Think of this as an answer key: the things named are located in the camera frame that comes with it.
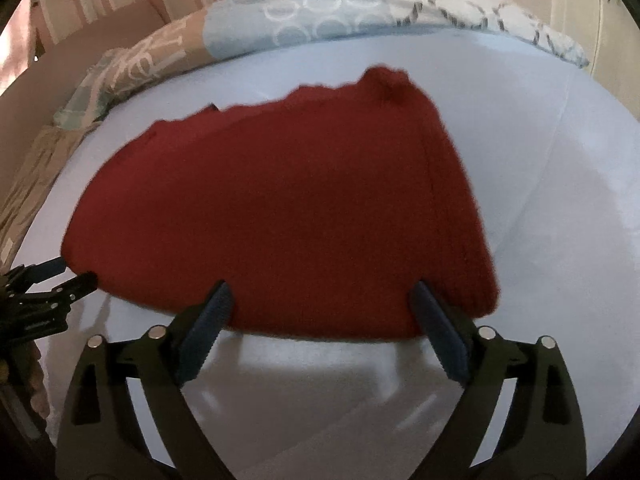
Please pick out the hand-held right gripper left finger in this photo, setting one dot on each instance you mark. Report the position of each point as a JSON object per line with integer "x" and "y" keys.
{"x": 207, "y": 332}

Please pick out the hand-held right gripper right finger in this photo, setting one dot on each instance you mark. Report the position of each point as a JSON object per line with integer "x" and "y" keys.
{"x": 440, "y": 332}

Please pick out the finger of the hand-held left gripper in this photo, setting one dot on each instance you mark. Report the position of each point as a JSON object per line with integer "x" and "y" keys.
{"x": 45, "y": 269}
{"x": 75, "y": 287}

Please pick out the red knit sweater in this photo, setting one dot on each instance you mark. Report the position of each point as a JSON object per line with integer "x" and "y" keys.
{"x": 300, "y": 200}

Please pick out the tan folded cloth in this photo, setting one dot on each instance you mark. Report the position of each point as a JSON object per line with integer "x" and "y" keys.
{"x": 30, "y": 190}

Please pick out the plaid pastel pillow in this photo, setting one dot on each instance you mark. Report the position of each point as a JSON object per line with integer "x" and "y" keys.
{"x": 82, "y": 105}

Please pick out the light blue bed sheet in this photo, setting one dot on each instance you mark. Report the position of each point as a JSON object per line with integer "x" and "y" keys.
{"x": 530, "y": 160}

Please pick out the pink padded headboard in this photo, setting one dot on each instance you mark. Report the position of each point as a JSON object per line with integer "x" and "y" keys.
{"x": 100, "y": 30}

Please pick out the patterned long pillow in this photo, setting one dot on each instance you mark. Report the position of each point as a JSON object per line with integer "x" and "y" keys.
{"x": 320, "y": 15}

